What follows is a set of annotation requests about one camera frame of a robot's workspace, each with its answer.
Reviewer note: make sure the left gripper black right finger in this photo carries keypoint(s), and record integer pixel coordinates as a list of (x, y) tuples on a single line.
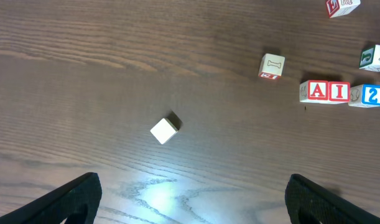
[(308, 202)]

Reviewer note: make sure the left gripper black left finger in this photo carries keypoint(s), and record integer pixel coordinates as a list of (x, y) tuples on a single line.
[(75, 202)]

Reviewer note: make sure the red letter A block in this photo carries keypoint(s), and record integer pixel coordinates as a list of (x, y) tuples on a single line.
[(314, 91)]

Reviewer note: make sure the red letter I block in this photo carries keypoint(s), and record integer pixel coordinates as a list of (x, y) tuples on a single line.
[(338, 92)]

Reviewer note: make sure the blue number 2 block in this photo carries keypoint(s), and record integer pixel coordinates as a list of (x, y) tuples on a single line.
[(365, 96)]

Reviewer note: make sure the tilted plain wooden block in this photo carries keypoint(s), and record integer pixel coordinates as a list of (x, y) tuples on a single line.
[(163, 130)]

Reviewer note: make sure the wooden block red side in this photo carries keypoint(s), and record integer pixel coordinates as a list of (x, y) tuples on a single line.
[(271, 66)]

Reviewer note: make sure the wooden block centre right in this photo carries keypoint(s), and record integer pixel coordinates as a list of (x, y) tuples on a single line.
[(370, 59)]

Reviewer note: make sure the plain wooden block top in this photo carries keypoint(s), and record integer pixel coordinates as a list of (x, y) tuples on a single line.
[(337, 8)]

